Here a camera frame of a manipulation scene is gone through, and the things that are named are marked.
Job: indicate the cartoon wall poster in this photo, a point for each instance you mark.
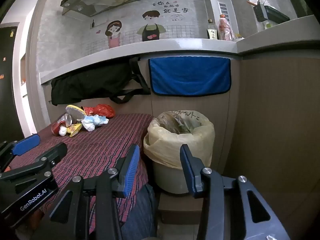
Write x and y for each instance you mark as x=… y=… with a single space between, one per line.
x=150 y=27

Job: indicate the brown cardboard box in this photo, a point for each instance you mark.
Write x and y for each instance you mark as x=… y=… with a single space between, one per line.
x=175 y=207

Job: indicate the white and blue wrapper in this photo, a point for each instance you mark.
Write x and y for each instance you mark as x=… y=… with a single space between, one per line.
x=93 y=122

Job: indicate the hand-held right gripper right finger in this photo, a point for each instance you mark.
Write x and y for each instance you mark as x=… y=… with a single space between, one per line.
x=188 y=171

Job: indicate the blue towel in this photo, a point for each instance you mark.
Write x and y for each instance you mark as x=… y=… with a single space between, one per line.
x=190 y=77

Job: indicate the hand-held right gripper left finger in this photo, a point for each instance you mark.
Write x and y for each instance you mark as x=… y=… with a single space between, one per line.
x=131 y=170

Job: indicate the crushed red can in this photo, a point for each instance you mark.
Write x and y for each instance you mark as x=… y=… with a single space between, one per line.
x=56 y=128

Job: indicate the dark sauce bottle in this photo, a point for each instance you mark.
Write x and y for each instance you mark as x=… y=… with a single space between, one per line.
x=212 y=31

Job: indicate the blue denim cloth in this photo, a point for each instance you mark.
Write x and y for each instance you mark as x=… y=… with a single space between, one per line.
x=142 y=210

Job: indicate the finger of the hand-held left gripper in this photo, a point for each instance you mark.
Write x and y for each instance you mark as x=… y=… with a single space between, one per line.
x=25 y=145
x=51 y=155

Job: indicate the yellow wrapper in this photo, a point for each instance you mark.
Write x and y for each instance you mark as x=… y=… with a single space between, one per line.
x=75 y=128

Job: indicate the red label bottle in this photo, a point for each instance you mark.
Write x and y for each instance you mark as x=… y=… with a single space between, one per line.
x=225 y=28

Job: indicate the purple round lid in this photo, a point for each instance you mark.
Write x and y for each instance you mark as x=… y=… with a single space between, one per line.
x=75 y=112

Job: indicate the white bin with plastic liner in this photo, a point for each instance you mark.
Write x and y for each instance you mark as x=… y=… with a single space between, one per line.
x=165 y=177

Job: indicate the black utensil holder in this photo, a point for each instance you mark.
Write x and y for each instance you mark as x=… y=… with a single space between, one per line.
x=259 y=11

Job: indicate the red plastic bag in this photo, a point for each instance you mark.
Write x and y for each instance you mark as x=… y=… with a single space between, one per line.
x=105 y=110

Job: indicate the white vent grille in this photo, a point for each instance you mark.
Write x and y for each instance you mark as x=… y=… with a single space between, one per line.
x=223 y=11

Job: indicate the red plaid cloth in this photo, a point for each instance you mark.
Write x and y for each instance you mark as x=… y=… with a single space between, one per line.
x=100 y=142

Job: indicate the black bag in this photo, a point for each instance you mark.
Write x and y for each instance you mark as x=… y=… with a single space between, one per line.
x=87 y=85

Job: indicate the white crumpled tissue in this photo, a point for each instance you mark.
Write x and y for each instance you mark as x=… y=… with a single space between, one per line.
x=63 y=131

